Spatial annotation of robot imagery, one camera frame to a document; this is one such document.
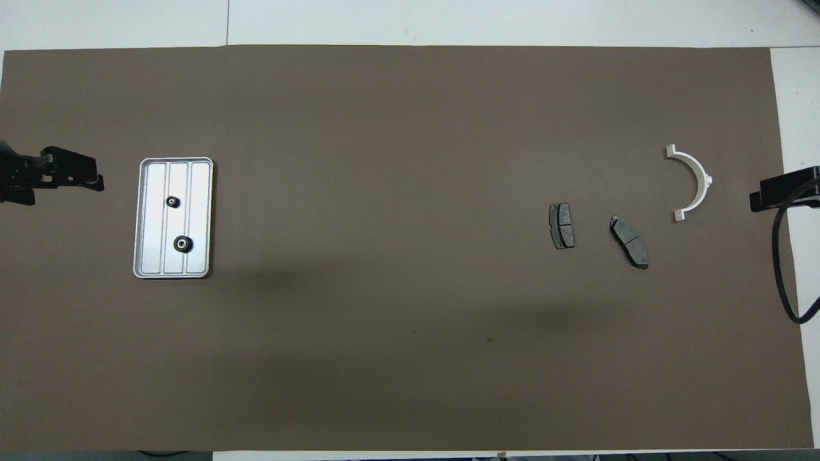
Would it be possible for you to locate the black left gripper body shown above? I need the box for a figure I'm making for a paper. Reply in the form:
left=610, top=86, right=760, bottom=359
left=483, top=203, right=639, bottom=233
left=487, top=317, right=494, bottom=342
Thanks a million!
left=0, top=138, right=40, bottom=207

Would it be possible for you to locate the silver ribbed metal tray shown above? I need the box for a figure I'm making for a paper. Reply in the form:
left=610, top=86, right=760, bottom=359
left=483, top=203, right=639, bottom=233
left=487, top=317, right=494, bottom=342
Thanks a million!
left=133, top=157, right=215, bottom=280

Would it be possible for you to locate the long dark grey brake pad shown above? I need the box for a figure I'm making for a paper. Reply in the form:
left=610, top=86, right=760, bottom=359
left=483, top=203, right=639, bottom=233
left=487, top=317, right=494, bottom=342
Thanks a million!
left=609, top=215, right=650, bottom=270

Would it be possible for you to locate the short dark grey brake pad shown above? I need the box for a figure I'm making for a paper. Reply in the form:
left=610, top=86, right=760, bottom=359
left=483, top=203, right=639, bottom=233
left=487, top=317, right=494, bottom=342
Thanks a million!
left=548, top=202, right=576, bottom=250

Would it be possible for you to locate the brown paper table mat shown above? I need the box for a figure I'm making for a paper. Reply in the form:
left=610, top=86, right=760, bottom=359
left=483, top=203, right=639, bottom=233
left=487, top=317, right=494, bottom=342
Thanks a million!
left=0, top=45, right=814, bottom=452

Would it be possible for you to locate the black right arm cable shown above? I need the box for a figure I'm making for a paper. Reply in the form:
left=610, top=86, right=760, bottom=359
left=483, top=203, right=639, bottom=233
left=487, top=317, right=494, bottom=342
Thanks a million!
left=771, top=186, right=820, bottom=325

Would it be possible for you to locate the white half ring clamp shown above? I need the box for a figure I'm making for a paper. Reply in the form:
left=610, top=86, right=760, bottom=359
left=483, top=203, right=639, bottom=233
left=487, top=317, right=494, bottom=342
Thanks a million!
left=665, top=144, right=714, bottom=223

